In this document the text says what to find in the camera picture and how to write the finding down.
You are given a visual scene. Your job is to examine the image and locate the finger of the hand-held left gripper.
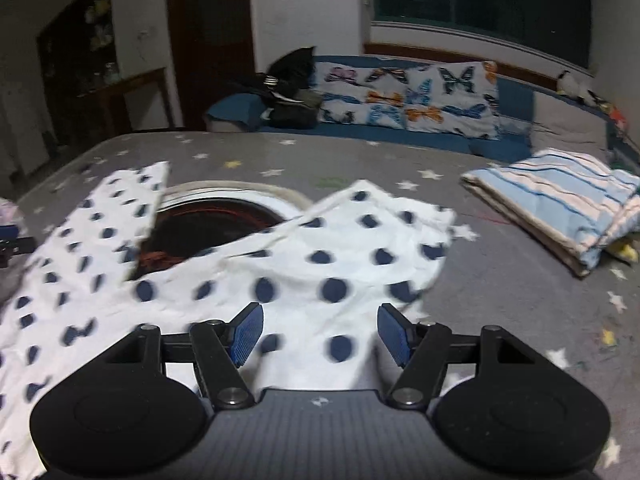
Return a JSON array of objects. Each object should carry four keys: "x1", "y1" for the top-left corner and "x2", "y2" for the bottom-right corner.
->
[{"x1": 0, "y1": 225, "x2": 37, "y2": 268}]

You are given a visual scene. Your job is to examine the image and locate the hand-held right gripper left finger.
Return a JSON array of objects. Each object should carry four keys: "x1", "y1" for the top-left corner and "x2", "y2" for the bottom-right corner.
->
[{"x1": 102, "y1": 302, "x2": 264, "y2": 411}]

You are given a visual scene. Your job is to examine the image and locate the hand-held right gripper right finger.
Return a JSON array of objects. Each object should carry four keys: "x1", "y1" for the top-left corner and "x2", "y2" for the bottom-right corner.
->
[{"x1": 377, "y1": 303, "x2": 541, "y2": 409}]

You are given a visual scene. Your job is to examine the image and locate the white polka dot pants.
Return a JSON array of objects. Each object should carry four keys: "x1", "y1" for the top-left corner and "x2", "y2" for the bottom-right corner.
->
[{"x1": 0, "y1": 160, "x2": 457, "y2": 478}]

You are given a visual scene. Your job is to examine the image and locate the white plastic bag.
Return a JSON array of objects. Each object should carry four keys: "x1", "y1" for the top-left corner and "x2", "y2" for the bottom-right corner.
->
[{"x1": 0, "y1": 199, "x2": 23, "y2": 227}]

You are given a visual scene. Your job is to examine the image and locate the round built-in induction cooker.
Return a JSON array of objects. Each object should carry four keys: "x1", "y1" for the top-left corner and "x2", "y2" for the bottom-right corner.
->
[{"x1": 131, "y1": 180, "x2": 313, "y2": 281}]

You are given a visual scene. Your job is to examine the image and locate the wooden side table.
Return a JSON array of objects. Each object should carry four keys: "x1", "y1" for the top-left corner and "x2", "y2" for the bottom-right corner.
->
[{"x1": 77, "y1": 67, "x2": 174, "y2": 136}]

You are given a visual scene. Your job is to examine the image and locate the dark wooden cabinet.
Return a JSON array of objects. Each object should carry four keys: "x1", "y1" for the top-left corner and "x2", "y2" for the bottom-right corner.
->
[{"x1": 37, "y1": 0, "x2": 121, "y2": 136}]

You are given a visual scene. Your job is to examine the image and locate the folded blue striped cloth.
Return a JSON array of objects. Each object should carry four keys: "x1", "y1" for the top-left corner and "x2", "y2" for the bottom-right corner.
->
[{"x1": 460, "y1": 148, "x2": 640, "y2": 277}]

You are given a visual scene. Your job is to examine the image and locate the dark olive bag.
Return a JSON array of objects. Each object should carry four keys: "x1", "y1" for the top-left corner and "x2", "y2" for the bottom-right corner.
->
[{"x1": 267, "y1": 89, "x2": 323, "y2": 129}]

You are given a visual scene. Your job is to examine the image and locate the butterfly print pillow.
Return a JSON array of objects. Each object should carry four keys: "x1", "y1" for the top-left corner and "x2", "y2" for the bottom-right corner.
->
[{"x1": 312, "y1": 60, "x2": 502, "y2": 141}]

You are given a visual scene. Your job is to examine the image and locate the small yellow toy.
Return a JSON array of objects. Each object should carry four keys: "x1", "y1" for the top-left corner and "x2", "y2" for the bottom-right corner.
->
[{"x1": 607, "y1": 240, "x2": 640, "y2": 264}]

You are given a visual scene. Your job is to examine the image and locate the blue sofa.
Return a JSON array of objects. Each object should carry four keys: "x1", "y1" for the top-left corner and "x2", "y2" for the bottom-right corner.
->
[{"x1": 205, "y1": 55, "x2": 640, "y2": 181}]

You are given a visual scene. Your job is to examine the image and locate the black bag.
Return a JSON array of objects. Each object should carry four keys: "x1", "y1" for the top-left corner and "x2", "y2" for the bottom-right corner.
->
[{"x1": 227, "y1": 46, "x2": 321, "y2": 106}]

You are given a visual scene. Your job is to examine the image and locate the grey cushion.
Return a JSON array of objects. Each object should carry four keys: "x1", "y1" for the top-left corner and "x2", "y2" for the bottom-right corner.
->
[{"x1": 530, "y1": 91, "x2": 613, "y2": 161}]

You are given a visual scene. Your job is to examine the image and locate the dark wooden door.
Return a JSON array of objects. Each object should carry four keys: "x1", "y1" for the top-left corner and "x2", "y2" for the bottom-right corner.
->
[{"x1": 165, "y1": 0, "x2": 257, "y2": 131}]

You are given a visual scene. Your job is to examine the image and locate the black and white plush toy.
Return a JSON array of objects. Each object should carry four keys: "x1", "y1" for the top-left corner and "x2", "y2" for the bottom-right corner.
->
[{"x1": 557, "y1": 70, "x2": 593, "y2": 101}]

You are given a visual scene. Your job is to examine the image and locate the orange red plush toy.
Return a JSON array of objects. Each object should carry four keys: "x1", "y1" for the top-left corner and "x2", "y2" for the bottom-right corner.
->
[{"x1": 590, "y1": 91, "x2": 629, "y2": 127}]

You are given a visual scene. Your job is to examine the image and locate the dark window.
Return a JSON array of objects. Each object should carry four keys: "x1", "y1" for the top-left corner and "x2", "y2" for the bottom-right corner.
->
[{"x1": 372, "y1": 0, "x2": 593, "y2": 68}]

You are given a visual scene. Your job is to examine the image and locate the wooden sofa back rail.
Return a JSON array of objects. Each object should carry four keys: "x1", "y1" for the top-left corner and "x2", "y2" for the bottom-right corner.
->
[{"x1": 364, "y1": 42, "x2": 561, "y2": 91}]

